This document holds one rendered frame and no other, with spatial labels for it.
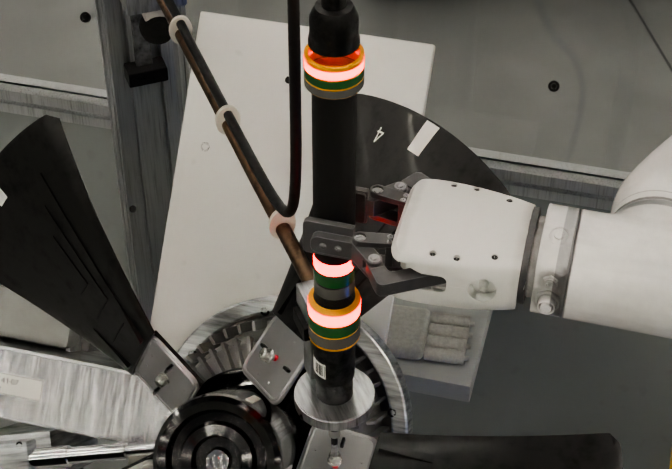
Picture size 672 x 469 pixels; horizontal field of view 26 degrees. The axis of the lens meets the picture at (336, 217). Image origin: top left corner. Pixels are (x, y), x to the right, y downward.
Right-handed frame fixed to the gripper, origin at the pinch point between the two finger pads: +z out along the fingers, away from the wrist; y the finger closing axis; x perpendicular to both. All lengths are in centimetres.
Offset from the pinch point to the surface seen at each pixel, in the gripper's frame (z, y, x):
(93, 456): 24.5, 1.8, -38.4
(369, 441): -2.9, 3.8, -29.7
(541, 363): -15, 70, -84
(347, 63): -0.1, 1.9, 13.5
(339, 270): -0.8, -1.6, -3.7
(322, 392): 0.4, -1.6, -18.3
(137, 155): 41, 57, -46
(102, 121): 52, 70, -52
